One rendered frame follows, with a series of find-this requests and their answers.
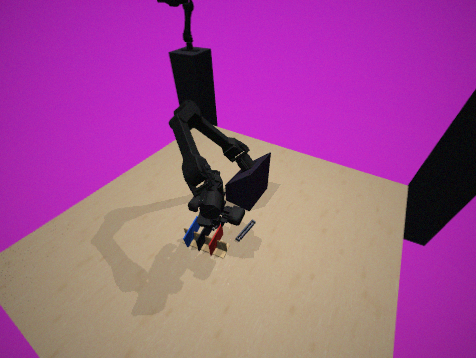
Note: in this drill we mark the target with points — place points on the tan slotted board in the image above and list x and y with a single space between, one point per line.
220 250

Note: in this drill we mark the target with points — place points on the blue notched board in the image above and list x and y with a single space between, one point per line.
189 236

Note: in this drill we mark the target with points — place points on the red board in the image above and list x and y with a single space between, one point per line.
217 236

